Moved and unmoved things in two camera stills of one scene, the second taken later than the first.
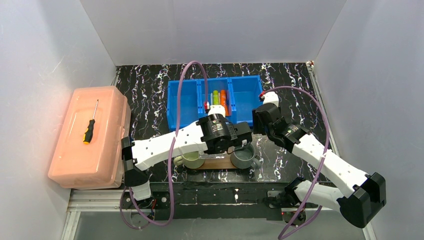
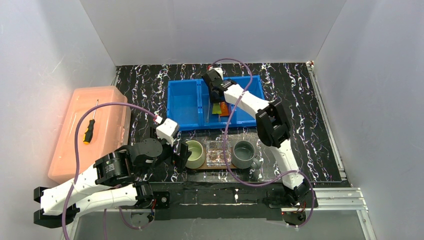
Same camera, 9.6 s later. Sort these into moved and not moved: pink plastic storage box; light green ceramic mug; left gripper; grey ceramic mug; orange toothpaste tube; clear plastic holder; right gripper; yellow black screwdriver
Moved: left gripper; right gripper; clear plastic holder
Not moved: pink plastic storage box; orange toothpaste tube; grey ceramic mug; yellow black screwdriver; light green ceramic mug
